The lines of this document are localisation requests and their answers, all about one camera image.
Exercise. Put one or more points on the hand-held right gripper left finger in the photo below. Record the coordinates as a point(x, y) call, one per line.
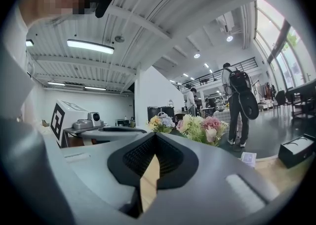
point(86, 174)

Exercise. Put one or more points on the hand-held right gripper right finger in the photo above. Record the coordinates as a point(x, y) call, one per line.
point(209, 189)

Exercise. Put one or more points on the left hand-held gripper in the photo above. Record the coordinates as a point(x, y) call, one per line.
point(71, 113)

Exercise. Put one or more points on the pink cream flowers bunch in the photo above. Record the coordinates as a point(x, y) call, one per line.
point(209, 125)

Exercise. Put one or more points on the black cabinet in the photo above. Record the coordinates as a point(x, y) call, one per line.
point(154, 113)

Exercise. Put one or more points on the long ceiling light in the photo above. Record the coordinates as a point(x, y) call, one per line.
point(56, 83)
point(95, 88)
point(29, 43)
point(90, 46)

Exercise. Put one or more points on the orange and blue flower bouquet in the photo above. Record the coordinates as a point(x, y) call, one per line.
point(160, 123)

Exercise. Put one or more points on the checkered cloth table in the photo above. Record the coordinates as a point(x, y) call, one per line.
point(221, 116)

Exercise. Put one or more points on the round ceiling smoke detector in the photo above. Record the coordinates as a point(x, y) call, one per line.
point(119, 38)

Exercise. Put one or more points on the black box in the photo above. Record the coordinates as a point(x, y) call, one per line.
point(296, 150)

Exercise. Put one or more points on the black mezzanine railing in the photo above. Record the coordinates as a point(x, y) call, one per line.
point(209, 74)

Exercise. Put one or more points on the round ceiling spotlight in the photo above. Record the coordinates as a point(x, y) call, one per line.
point(196, 55)
point(229, 38)

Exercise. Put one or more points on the black chair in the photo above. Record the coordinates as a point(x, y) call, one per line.
point(280, 99)

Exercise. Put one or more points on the person's beige sweatshirt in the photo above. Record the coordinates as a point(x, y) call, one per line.
point(14, 71)

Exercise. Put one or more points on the long black table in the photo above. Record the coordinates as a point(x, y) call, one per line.
point(303, 88)

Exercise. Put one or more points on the person's head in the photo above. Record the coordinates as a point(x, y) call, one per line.
point(37, 9)

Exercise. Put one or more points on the black head camera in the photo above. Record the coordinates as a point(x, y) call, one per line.
point(105, 2)

